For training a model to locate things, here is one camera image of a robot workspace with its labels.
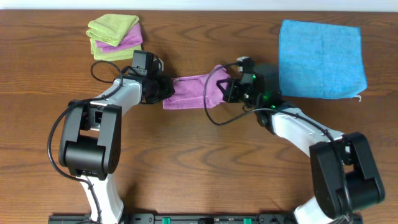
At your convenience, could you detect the top folded green cloth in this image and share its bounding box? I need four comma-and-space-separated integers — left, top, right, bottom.
86, 14, 139, 47

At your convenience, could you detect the right black cable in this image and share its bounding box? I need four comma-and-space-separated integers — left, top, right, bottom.
203, 62, 355, 218

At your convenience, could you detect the blue microfiber cloth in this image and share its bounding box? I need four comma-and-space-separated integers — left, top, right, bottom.
279, 20, 368, 100

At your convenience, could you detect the left black cable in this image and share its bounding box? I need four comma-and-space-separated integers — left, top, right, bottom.
47, 60, 131, 224

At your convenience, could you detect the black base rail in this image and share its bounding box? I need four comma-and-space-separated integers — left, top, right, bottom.
48, 212, 364, 224

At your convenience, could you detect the black cable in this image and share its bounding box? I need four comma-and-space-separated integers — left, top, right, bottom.
203, 62, 355, 218
47, 60, 131, 224

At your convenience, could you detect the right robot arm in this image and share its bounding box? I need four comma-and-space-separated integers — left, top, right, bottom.
216, 57, 386, 223

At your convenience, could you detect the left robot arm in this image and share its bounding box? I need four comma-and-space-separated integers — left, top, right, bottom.
58, 75, 174, 223

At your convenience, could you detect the bottom folded green cloth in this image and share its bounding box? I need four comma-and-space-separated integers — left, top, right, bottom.
90, 39, 142, 62

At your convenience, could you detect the purple microfiber cloth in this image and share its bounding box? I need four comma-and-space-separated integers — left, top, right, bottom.
163, 65, 230, 110

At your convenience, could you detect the folded green cloth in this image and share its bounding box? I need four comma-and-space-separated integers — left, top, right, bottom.
90, 39, 142, 62
86, 14, 139, 47

